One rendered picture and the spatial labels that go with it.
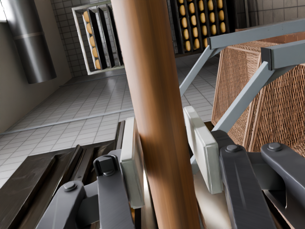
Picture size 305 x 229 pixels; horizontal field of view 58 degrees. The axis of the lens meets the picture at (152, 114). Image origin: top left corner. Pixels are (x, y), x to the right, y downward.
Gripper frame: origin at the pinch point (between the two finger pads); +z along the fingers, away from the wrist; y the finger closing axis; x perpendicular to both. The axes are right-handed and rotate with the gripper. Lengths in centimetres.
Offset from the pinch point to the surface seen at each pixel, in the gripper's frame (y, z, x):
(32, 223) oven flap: -59, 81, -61
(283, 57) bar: 26.2, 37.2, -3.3
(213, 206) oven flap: 14, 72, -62
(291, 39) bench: 61, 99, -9
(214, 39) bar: 25, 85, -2
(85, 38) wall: -100, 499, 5
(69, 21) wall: -119, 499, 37
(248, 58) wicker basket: 60, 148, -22
